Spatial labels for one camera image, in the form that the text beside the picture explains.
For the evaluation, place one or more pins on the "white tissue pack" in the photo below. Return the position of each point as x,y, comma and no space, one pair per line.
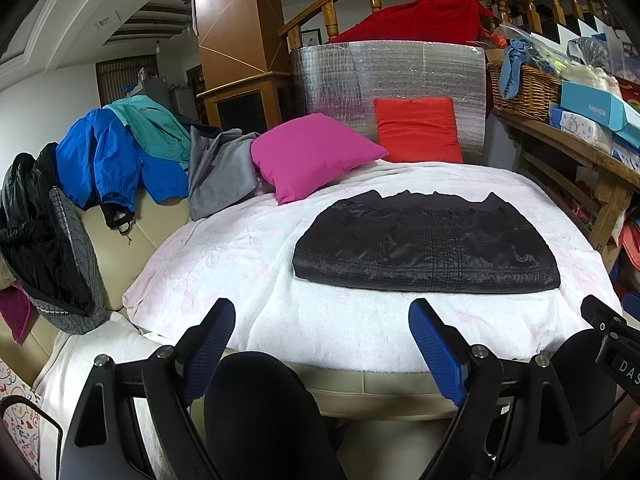
582,130

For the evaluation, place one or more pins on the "blue cloth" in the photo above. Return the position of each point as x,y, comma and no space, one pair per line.
512,67

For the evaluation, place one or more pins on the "framed wall picture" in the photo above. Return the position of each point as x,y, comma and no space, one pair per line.
310,38

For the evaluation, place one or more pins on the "cream knitted item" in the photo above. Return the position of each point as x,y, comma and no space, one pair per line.
592,80

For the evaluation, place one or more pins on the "brown wooden pillar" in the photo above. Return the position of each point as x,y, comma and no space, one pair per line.
230,20

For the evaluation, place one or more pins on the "person's left leg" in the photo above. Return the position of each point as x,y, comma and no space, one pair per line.
270,410

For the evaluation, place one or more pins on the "wicker basket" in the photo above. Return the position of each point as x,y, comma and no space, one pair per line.
530,92

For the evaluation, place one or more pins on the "cartoon print bag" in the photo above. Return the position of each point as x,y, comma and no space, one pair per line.
20,415

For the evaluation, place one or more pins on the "grey refrigerator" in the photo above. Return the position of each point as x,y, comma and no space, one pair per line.
157,92

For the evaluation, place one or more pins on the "pink pillow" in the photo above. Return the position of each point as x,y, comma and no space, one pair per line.
310,155

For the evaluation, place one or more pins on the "silver foil insulation panel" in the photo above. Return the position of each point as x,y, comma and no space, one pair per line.
400,67

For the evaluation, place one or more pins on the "red blanket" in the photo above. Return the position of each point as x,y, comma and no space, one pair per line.
420,20

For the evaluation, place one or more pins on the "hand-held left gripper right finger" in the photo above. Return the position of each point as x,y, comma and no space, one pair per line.
435,355

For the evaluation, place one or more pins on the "dark quilted puffer jacket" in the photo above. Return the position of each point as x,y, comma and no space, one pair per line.
425,250

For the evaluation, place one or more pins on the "wooden side table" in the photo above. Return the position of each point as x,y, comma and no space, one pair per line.
565,145

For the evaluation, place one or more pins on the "white fleece blanket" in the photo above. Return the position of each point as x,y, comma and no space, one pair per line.
240,270

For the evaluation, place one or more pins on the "red pillow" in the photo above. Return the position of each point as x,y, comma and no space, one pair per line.
417,130

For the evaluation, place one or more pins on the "magenta cloth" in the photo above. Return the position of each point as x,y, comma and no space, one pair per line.
12,310

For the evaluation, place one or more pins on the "wooden pillar base cabinet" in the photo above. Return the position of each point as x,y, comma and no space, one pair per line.
240,85

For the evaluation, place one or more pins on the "wooden stair railing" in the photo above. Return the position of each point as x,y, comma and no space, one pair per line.
320,15

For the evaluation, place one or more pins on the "black and white stair steps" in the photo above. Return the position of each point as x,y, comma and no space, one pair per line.
575,30

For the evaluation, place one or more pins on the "grey knit garment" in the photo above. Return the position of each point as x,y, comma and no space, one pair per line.
77,255

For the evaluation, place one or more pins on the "clear plastic bag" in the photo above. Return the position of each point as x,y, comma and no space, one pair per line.
590,52

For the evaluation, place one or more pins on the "light blue cardboard box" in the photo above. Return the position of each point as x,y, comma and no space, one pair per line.
595,102

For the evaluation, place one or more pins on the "black shiny puffer jacket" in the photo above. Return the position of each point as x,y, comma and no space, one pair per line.
35,230

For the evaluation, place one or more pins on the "blue jacket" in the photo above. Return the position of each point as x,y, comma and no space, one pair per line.
90,160

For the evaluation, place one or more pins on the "teal jacket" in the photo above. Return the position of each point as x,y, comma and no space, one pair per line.
150,125

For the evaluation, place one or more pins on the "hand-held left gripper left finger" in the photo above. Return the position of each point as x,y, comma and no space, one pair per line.
210,345

